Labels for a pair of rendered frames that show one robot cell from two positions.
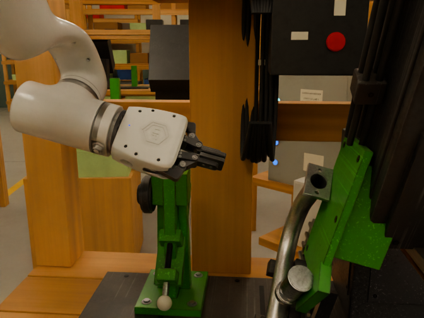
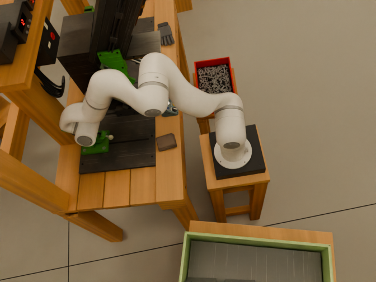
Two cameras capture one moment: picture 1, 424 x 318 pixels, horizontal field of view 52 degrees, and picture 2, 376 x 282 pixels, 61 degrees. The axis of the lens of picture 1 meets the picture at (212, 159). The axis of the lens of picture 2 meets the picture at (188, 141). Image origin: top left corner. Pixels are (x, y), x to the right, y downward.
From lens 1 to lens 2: 1.42 m
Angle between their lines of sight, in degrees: 74
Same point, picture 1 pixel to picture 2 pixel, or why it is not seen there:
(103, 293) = (95, 167)
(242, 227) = not seen: hidden behind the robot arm
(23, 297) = (93, 201)
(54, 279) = (80, 196)
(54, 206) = (53, 189)
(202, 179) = (55, 118)
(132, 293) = (94, 157)
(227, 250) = not seen: hidden behind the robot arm
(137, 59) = not seen: outside the picture
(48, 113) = (95, 127)
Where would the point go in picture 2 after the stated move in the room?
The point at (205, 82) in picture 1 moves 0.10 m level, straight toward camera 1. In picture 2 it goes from (32, 93) to (53, 88)
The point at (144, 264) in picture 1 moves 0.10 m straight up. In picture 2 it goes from (67, 164) to (59, 156)
